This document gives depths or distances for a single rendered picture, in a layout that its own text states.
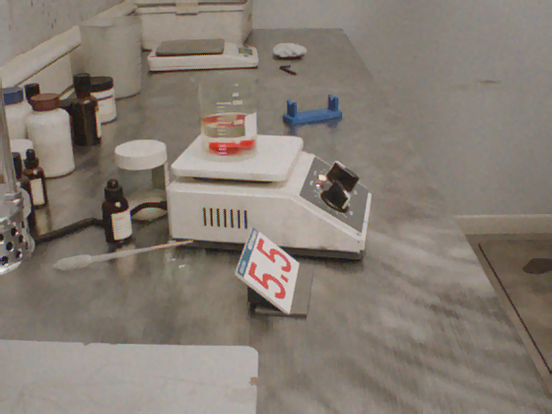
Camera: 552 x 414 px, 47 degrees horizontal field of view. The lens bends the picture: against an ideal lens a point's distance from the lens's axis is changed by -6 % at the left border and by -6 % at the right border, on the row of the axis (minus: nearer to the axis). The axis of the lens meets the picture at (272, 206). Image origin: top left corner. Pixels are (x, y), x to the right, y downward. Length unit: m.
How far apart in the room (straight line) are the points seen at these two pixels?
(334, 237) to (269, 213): 0.07
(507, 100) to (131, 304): 1.90
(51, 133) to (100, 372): 0.47
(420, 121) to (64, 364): 1.90
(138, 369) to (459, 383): 0.24
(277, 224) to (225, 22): 1.18
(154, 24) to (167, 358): 1.39
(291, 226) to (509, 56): 1.75
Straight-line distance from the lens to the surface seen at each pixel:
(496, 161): 2.42
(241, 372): 0.50
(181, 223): 0.69
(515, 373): 0.54
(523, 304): 1.40
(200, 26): 1.81
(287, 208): 0.65
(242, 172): 0.65
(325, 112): 1.14
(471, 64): 2.30
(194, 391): 0.49
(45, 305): 0.63
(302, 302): 0.59
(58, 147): 0.93
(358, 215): 0.69
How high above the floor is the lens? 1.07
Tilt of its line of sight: 23 degrees down
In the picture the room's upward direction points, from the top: 1 degrees counter-clockwise
